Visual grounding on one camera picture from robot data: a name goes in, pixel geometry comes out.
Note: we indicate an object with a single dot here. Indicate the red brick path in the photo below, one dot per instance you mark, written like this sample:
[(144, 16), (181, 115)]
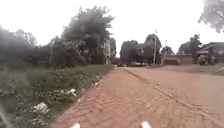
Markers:
[(126, 100)]

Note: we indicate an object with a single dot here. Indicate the big bushy tree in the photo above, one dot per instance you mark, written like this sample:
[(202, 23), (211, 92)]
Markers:
[(88, 33)]

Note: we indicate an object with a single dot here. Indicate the dark bushes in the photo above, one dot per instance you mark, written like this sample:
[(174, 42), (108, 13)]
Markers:
[(20, 50)]

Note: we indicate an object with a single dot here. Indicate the robot's own part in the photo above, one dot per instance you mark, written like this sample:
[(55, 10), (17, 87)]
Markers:
[(76, 126), (146, 125)]

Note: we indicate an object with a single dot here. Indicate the grass verge with weeds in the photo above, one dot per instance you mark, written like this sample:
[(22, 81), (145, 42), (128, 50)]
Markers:
[(66, 78)]

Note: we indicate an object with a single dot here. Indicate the thin pole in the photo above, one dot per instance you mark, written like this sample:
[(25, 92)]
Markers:
[(155, 50)]

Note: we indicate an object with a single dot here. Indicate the pale building behind tree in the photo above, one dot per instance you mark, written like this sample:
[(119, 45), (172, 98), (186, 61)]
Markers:
[(106, 50)]

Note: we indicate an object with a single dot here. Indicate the dark round tree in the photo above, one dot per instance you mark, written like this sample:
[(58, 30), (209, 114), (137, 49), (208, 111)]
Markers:
[(128, 51)]

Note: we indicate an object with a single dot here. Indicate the low building with roof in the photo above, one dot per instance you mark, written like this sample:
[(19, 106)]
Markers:
[(213, 50)]

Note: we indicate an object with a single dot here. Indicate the dark tall tree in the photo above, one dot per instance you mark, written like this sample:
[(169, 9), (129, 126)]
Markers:
[(151, 41)]

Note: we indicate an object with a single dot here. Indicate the low wall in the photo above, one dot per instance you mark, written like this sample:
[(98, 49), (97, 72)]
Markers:
[(176, 59)]

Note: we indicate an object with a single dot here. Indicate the reddish brick road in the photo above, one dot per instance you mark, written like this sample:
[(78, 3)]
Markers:
[(193, 83)]

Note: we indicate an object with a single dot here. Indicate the dark kerb strip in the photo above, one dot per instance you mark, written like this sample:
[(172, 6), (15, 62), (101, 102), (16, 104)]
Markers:
[(166, 93)]

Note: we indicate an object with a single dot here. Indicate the pale litter piece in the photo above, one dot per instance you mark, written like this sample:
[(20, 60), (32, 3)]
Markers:
[(41, 107), (71, 91)]

